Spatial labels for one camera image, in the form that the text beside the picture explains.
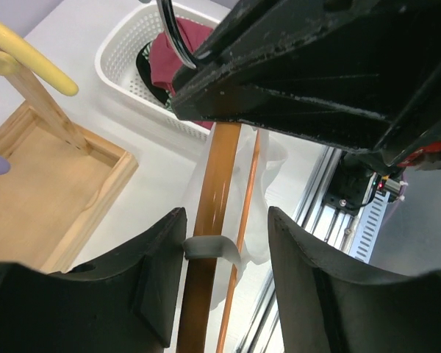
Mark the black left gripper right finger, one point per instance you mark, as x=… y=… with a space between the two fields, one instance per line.
x=331 y=302

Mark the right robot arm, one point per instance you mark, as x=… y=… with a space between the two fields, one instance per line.
x=356 y=180

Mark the grey slotted cable duct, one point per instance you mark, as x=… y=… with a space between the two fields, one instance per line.
x=368 y=227

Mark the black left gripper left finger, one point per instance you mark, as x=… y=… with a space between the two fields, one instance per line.
x=121 y=301

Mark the black garment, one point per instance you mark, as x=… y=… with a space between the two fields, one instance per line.
x=144 y=70

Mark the wooden clothes rack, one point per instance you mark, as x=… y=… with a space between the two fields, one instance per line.
x=62 y=181

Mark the red garment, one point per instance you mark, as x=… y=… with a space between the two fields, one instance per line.
x=163 y=60

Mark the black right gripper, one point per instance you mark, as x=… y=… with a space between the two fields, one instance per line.
x=407 y=64

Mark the orange plastic hanger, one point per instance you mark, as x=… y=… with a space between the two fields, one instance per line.
x=211 y=208

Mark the yellow plastic hanger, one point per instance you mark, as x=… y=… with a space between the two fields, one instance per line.
x=15 y=50

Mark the white tank top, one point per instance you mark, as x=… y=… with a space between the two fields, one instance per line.
x=272 y=156

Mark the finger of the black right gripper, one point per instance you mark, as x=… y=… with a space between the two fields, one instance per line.
x=334 y=55
x=324 y=101

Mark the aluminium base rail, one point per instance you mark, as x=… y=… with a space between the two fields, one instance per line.
x=263 y=331

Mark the white perforated laundry basket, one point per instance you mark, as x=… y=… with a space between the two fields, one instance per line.
x=115 y=64

